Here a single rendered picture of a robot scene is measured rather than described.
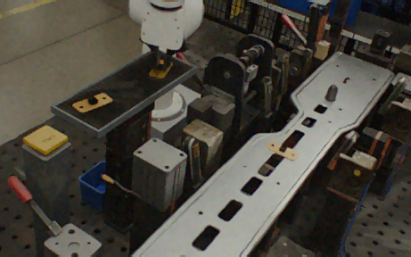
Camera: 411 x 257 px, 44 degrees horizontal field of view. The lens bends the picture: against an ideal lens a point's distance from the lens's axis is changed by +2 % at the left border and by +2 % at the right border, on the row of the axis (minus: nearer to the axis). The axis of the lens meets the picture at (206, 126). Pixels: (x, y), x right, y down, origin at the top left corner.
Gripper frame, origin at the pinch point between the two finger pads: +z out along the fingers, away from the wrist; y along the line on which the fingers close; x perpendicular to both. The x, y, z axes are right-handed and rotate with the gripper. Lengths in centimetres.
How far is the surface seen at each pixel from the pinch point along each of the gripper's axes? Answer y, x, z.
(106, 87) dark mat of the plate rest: -8.8, -13.4, 2.6
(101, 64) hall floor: -96, 172, 118
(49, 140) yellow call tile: -10.7, -36.0, 2.6
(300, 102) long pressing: 36.8, 27.1, 18.6
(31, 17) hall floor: -169, 210, 118
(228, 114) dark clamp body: 18.9, 2.0, 12.2
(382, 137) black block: 61, 21, 20
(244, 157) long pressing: 26.0, -5.6, 18.6
